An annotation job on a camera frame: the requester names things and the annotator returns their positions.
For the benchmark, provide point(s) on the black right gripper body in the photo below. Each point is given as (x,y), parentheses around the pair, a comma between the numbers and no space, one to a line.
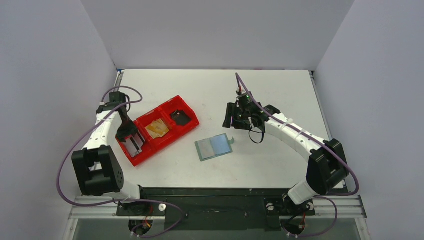
(231,115)

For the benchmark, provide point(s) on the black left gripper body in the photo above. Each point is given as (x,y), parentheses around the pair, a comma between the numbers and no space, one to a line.
(126,129)

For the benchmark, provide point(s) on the green leather card holder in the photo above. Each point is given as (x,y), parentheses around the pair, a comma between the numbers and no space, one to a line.
(213,147)

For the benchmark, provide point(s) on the white stripe card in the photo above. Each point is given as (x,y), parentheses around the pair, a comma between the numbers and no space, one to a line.
(134,144)

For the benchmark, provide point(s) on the gold VIP card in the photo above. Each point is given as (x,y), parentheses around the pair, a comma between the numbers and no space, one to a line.
(151,130)
(161,128)

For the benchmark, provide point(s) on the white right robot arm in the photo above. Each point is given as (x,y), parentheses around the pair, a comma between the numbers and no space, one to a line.
(326,160)

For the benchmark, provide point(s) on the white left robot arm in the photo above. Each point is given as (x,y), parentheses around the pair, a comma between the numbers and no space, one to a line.
(96,165)

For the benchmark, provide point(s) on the black card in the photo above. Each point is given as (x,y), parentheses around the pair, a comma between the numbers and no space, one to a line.
(180,117)

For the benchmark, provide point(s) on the red middle bin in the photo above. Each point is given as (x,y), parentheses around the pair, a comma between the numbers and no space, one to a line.
(145,120)

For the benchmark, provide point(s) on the red right bin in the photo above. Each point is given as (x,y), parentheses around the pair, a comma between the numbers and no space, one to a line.
(173,104)

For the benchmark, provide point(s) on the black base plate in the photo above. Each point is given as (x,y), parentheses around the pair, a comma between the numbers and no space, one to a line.
(214,209)

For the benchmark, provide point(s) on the aluminium frame rail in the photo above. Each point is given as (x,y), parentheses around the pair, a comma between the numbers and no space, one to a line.
(348,223)

